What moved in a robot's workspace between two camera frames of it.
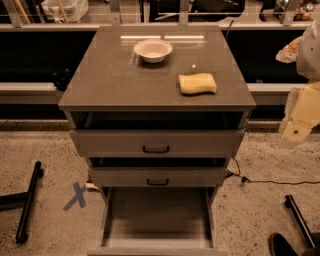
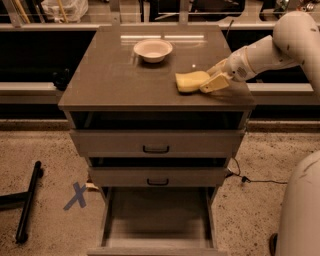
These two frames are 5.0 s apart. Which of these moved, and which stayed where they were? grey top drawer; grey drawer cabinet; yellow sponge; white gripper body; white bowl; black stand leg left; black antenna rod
Moved: white gripper body
Stayed: black antenna rod; grey top drawer; white bowl; grey drawer cabinet; black stand leg left; yellow sponge
